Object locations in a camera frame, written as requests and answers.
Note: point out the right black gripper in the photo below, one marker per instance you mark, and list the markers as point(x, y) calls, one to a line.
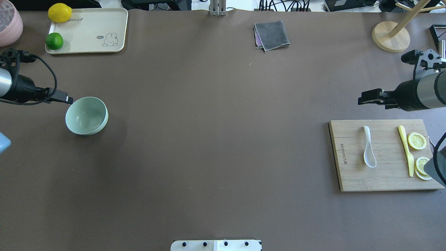
point(410, 94)

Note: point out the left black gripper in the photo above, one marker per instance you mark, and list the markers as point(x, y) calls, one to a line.
point(23, 89)

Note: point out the white ceramic spoon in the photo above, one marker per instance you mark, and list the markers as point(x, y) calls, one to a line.
point(368, 155)

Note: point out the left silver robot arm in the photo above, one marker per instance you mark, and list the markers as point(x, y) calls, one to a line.
point(7, 79)

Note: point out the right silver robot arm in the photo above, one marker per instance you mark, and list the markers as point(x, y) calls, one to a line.
point(428, 92)

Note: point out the light green bowl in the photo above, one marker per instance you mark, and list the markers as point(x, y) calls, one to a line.
point(86, 116)

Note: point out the pink ice bowl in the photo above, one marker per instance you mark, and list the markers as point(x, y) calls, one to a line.
point(11, 24)

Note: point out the green lime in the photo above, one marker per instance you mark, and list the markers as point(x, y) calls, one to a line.
point(54, 41)

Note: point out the bamboo cutting board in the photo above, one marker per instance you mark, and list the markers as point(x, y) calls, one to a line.
point(391, 172)

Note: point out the wooden mug tree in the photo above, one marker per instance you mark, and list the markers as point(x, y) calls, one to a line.
point(393, 37)

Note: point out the cream cartoon tray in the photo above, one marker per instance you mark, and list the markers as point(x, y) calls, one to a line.
point(92, 30)

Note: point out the yellow plastic knife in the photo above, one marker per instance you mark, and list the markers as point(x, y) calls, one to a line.
point(409, 157)

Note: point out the yellow lemon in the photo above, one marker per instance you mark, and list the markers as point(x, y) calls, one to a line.
point(59, 13)

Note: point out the lemon slice far stack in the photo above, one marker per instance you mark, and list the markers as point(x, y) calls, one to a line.
point(419, 168)

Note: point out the grey folded cloth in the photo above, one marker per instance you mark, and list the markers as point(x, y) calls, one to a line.
point(270, 35)

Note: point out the lemon slice near handle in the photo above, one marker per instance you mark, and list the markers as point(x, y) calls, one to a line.
point(417, 141)

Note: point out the aluminium frame post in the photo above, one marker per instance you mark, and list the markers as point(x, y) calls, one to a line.
point(217, 8)

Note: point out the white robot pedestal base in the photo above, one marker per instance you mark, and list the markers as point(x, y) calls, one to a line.
point(217, 245)

